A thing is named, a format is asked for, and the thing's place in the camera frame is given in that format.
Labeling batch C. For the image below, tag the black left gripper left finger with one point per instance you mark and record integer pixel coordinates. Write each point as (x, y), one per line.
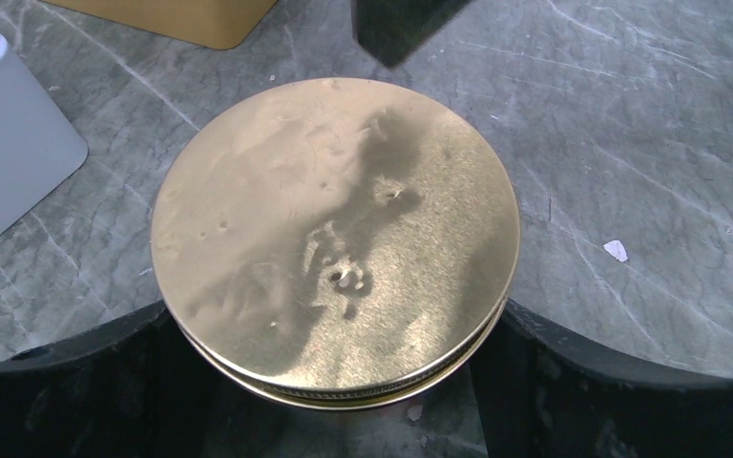
(132, 387)

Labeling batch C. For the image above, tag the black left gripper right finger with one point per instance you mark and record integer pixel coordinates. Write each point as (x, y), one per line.
(545, 391)

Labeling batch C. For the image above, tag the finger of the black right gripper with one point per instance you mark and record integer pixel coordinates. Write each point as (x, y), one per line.
(391, 30)

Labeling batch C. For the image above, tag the gold round lid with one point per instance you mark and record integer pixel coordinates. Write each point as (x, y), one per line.
(336, 243)

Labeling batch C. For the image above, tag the white tin of pastel candies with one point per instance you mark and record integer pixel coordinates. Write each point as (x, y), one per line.
(39, 147)

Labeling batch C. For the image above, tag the gold tin of lollipops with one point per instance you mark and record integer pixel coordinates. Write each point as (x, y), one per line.
(215, 24)

